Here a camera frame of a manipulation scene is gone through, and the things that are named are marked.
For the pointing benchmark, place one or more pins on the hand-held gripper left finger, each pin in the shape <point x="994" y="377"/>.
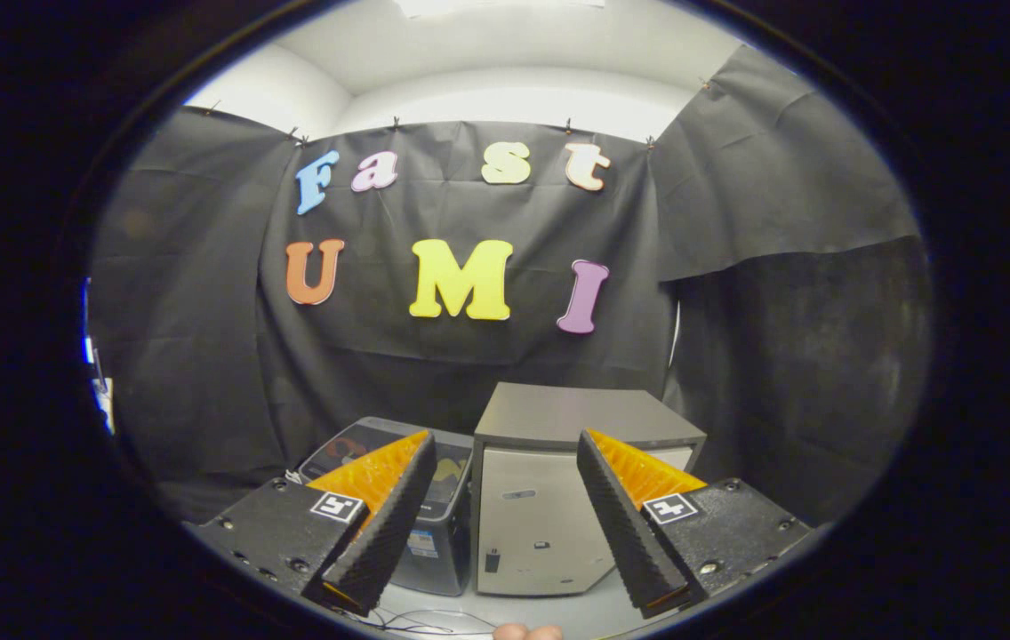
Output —
<point x="385" y="533"/>

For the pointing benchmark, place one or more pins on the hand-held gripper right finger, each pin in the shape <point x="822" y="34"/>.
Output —
<point x="621" y="533"/>

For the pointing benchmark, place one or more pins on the dark grey washing machine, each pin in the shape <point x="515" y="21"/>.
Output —
<point x="444" y="564"/>

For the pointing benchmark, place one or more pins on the black backdrop cloth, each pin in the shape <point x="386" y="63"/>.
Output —
<point x="203" y="293"/>

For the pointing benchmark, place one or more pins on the white equipment rack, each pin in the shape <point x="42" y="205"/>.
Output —
<point x="101" y="400"/>

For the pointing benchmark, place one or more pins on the ceiling light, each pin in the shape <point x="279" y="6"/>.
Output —
<point x="487" y="5"/>

